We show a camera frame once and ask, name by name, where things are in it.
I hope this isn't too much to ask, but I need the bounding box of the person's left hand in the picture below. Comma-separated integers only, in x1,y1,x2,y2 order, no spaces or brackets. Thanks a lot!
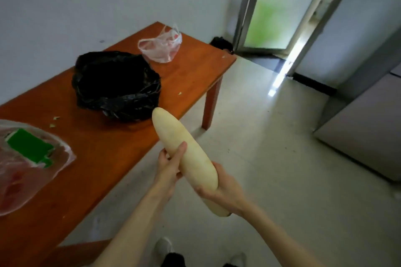
152,141,188,200

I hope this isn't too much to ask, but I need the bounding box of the person's right hand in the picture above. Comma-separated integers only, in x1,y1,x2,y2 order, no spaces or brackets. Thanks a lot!
194,162,250,217

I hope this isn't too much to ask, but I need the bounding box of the white radish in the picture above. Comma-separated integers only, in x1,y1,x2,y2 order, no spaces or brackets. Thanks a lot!
152,107,232,218

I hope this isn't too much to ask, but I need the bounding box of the large black plastic bag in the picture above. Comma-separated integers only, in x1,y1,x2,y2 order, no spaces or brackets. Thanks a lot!
71,50,162,122

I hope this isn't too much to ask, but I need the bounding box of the clear plastic bag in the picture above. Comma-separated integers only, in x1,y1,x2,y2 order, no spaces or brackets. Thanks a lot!
137,24,183,64

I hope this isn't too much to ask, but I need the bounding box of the green packet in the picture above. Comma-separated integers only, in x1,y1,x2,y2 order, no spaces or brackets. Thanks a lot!
5,128,56,169

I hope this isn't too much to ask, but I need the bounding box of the clear vegetable bag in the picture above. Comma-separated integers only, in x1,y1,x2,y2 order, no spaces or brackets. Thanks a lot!
0,119,77,217

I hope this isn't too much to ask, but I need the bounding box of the silver pink refrigerator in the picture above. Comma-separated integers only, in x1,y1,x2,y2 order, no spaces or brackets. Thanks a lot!
313,25,401,182

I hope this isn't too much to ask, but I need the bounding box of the person's left forearm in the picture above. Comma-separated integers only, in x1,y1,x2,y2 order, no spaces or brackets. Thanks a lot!
92,188,173,267

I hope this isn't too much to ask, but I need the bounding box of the person's right forearm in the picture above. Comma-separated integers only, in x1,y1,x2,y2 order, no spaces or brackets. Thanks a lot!
239,204,325,267

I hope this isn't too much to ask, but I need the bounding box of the person's white right shoe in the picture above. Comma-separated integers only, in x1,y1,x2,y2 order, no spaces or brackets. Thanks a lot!
228,252,248,267

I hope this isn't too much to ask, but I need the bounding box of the brown wooden table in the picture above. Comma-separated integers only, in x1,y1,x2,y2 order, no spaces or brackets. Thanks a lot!
0,21,238,267

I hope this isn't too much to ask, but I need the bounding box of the black trouser leg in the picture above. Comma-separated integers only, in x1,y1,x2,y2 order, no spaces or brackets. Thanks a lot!
160,252,187,267

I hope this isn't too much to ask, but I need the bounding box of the black trash bag bin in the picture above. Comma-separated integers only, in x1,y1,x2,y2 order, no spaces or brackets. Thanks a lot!
209,36,234,53

